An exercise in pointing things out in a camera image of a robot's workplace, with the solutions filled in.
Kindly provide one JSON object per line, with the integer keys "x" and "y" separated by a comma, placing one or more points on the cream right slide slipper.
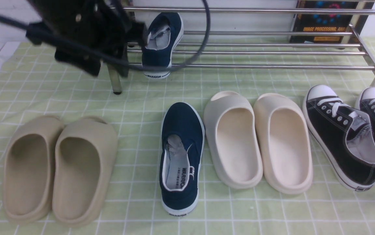
{"x": 284, "y": 143}

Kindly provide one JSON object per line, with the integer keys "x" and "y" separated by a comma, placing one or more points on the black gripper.
{"x": 100, "y": 25}

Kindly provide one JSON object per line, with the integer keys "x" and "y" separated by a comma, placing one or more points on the metal shoe rack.
{"x": 276, "y": 56}

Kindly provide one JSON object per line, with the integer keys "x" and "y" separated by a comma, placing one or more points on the black left canvas sneaker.
{"x": 345, "y": 134}

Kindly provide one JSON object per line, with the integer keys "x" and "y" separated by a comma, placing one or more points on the green checkered cloth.
{"x": 33, "y": 84}

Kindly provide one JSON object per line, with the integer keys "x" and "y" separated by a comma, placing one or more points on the cream slide slipper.
{"x": 284, "y": 143}
{"x": 229, "y": 124}

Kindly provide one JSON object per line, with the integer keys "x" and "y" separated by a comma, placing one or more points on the cream left slide slipper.
{"x": 229, "y": 124}

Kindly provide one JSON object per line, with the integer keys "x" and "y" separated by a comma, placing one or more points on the tan right slide slipper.
{"x": 85, "y": 155}

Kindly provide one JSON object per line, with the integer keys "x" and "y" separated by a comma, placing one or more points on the tan left slide slipper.
{"x": 29, "y": 170}

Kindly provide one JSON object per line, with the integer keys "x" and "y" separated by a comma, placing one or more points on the tan slide slipper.
{"x": 29, "y": 170}
{"x": 85, "y": 155}

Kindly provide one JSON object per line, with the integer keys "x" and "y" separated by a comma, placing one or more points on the dark image processing book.
{"x": 329, "y": 22}

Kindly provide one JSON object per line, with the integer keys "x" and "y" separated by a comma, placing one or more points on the navy slip-on shoe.
{"x": 182, "y": 143}
{"x": 164, "y": 34}

